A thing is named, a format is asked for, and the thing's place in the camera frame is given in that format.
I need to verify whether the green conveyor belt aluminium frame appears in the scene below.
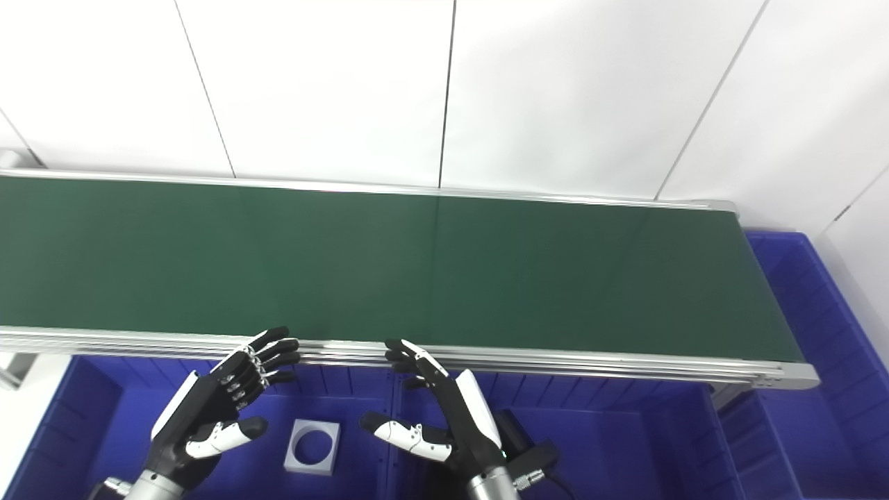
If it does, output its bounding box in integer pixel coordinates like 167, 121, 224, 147
0, 167, 820, 390

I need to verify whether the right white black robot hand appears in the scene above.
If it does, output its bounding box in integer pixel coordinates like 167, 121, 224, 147
359, 339, 506, 480

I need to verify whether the aluminium conveyor leg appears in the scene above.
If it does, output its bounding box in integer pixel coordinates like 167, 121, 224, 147
0, 353, 37, 390

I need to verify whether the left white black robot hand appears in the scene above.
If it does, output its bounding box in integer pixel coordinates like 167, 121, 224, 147
144, 326, 301, 487

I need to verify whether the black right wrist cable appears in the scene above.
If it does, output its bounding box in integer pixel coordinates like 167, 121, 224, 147
514, 469, 577, 500

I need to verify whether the white square part round hole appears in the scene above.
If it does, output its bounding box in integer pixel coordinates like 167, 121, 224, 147
283, 419, 341, 476

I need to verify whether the large blue plastic bin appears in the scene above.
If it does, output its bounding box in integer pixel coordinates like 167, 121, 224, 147
392, 368, 747, 500
719, 231, 889, 500
0, 356, 400, 500

